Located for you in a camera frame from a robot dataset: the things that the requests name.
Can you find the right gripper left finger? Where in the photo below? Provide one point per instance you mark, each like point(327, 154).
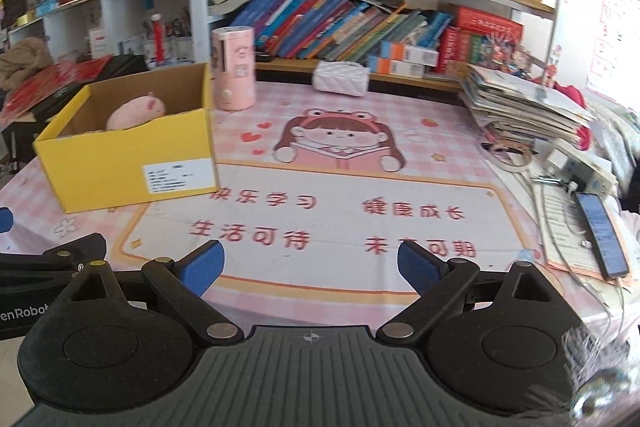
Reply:
point(179, 287)

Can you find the white power strip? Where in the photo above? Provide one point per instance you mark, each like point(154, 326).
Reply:
point(571, 166)

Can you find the black smartphone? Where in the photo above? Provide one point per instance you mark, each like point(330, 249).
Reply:
point(602, 235)

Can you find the pink plush pig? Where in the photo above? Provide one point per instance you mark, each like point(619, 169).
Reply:
point(136, 112)

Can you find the red packaged decorations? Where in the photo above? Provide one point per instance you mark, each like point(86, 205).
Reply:
point(45, 83)

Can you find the white pen holder box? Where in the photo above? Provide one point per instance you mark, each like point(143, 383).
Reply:
point(172, 51)

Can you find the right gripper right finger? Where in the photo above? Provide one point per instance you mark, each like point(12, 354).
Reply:
point(442, 287)

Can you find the tan crumpled cloth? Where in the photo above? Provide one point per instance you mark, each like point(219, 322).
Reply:
point(22, 61)

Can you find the yellow cardboard box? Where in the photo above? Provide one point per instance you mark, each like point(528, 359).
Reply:
point(92, 167)

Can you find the stack of papers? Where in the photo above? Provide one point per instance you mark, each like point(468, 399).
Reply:
point(520, 110)

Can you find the white quilted pouch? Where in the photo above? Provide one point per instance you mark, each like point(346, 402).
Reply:
point(345, 78)

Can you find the pink cylindrical canister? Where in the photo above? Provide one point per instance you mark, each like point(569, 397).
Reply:
point(233, 58)

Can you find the cartoon desk mat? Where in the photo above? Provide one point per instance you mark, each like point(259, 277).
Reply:
point(325, 234)

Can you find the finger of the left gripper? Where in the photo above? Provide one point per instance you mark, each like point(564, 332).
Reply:
point(6, 220)
point(66, 258)

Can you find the pink checkered tablecloth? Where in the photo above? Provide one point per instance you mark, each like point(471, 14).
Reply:
point(299, 127)

